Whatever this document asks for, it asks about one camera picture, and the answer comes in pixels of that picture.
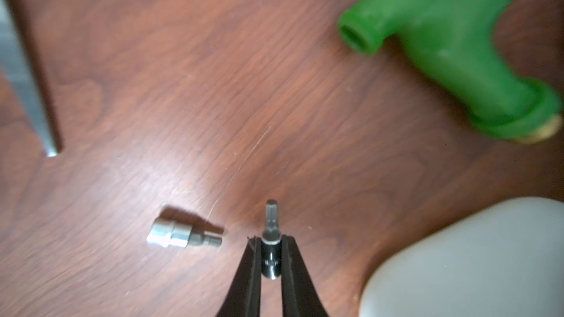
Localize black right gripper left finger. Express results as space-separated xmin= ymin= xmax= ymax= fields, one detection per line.
xmin=216 ymin=237 xmax=262 ymax=317

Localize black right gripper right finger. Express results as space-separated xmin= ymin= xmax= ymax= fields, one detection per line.
xmin=281 ymin=236 xmax=328 ymax=317

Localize silver socket bit three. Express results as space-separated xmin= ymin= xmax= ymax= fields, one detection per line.
xmin=261 ymin=200 xmax=282 ymax=280

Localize silver socket bit five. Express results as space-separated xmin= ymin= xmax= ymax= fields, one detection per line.
xmin=146 ymin=218 xmax=222 ymax=248

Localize white plastic storage box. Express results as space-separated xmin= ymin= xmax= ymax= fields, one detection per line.
xmin=359 ymin=198 xmax=563 ymax=316

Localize green plastic faucet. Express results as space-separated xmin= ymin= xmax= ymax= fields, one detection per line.
xmin=336 ymin=0 xmax=563 ymax=144

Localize blue handled scissors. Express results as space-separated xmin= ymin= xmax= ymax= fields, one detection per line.
xmin=1 ymin=0 xmax=60 ymax=157

